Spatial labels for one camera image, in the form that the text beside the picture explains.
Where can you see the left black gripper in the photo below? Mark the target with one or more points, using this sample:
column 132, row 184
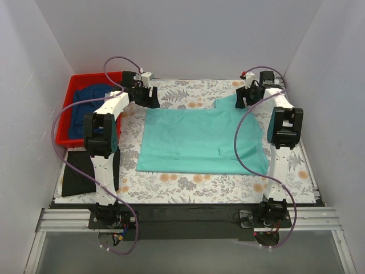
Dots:
column 146, row 96

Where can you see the mint green t-shirt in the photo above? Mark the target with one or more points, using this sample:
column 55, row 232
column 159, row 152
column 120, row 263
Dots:
column 218, row 140

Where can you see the red plastic bin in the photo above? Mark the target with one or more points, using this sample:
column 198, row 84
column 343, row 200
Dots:
column 77, row 82

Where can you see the folded black t-shirt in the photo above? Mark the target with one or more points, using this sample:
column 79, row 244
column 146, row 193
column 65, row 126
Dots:
column 76, row 184

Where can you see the aluminium mounting rail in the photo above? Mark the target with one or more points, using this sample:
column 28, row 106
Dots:
column 72, row 220

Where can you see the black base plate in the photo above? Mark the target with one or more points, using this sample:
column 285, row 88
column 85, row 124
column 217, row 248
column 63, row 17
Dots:
column 190, row 232

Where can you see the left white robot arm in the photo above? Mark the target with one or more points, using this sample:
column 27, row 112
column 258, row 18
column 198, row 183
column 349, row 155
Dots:
column 101, row 139

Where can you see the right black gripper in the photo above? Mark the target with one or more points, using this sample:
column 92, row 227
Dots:
column 246, row 94

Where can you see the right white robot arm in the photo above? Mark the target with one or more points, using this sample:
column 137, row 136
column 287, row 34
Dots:
column 282, row 135

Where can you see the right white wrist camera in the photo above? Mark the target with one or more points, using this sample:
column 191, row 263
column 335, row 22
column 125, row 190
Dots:
column 248, row 78

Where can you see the floral patterned table mat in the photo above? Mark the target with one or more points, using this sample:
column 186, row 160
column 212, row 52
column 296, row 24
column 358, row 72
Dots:
column 144, row 187

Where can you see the navy blue printed t-shirt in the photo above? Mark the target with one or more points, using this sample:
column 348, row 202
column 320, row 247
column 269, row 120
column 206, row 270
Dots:
column 78, row 111

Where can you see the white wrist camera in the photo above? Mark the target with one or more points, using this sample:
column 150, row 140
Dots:
column 146, row 79
column 248, row 78

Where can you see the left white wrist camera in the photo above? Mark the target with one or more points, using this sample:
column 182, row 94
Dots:
column 146, row 79

